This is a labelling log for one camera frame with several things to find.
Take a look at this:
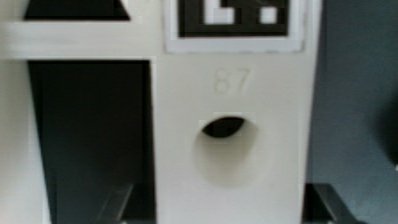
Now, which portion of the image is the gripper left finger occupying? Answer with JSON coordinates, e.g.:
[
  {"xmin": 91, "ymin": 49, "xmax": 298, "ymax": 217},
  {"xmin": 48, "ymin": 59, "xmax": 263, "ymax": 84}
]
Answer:
[{"xmin": 94, "ymin": 183, "xmax": 158, "ymax": 224}]

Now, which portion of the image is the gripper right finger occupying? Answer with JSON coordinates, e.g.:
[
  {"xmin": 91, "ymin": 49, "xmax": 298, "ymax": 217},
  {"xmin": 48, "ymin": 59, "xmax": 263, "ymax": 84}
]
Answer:
[{"xmin": 302, "ymin": 183, "xmax": 366, "ymax": 224}]

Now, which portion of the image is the white chair back frame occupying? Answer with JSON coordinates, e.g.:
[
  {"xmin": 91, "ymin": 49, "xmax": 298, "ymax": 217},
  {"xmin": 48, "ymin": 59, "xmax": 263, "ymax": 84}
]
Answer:
[{"xmin": 0, "ymin": 0, "xmax": 321, "ymax": 224}]

